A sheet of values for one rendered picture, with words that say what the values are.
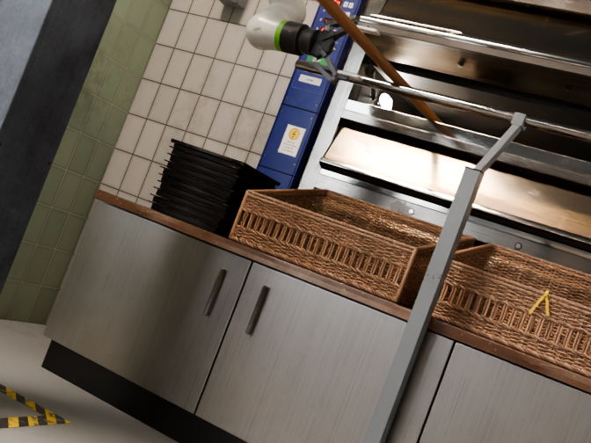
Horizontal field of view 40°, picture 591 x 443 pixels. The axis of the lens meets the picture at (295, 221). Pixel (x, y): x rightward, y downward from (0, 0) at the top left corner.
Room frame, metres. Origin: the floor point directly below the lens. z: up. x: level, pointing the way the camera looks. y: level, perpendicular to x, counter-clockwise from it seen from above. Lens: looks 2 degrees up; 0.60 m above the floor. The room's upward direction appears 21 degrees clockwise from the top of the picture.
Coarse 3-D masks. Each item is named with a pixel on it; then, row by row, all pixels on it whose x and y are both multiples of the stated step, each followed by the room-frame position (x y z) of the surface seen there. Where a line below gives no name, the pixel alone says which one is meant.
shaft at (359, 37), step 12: (324, 0) 1.87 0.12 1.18; (336, 12) 1.93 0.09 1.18; (348, 24) 1.99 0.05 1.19; (360, 36) 2.06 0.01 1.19; (372, 48) 2.14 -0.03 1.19; (372, 60) 2.20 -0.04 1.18; (384, 60) 2.22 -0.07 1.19; (384, 72) 2.28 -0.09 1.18; (396, 72) 2.30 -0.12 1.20; (408, 84) 2.41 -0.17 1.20; (420, 108) 2.56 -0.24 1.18; (432, 120) 2.67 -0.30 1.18
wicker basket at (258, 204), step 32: (256, 192) 2.33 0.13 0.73; (288, 192) 2.54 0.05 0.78; (320, 192) 2.71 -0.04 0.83; (256, 224) 2.31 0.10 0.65; (288, 224) 2.26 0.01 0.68; (320, 224) 2.22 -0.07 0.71; (352, 224) 2.66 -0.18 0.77; (384, 224) 2.62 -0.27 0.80; (416, 224) 2.58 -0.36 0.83; (288, 256) 2.25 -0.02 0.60; (320, 256) 2.20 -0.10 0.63; (352, 256) 2.16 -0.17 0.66; (384, 256) 2.12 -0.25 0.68; (416, 256) 2.10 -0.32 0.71; (384, 288) 2.11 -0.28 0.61; (416, 288) 2.19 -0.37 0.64
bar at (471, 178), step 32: (416, 96) 2.29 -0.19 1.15; (448, 96) 2.25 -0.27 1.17; (512, 128) 2.13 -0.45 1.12; (544, 128) 2.12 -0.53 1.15; (576, 128) 2.08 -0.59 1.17; (480, 160) 2.01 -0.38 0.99; (448, 224) 1.95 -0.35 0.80; (448, 256) 1.94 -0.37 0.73; (416, 320) 1.95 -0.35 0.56; (416, 352) 1.96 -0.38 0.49; (384, 384) 1.96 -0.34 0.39; (384, 416) 1.94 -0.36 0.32
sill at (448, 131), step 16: (368, 112) 2.76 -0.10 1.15; (384, 112) 2.74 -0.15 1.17; (416, 128) 2.68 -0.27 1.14; (432, 128) 2.65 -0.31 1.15; (448, 128) 2.63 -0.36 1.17; (480, 144) 2.57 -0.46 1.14; (512, 144) 2.53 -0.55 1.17; (544, 160) 2.47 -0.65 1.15; (560, 160) 2.45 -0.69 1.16; (576, 160) 2.43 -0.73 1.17
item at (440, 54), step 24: (384, 48) 2.73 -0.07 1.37; (408, 48) 2.65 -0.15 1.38; (432, 48) 2.58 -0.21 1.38; (456, 48) 2.50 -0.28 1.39; (480, 48) 2.47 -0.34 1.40; (456, 72) 2.67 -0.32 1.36; (480, 72) 2.59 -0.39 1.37; (504, 72) 2.52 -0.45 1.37; (528, 72) 2.45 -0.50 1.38; (552, 72) 2.38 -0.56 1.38; (576, 72) 2.33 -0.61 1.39; (552, 96) 2.53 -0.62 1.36; (576, 96) 2.46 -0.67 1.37
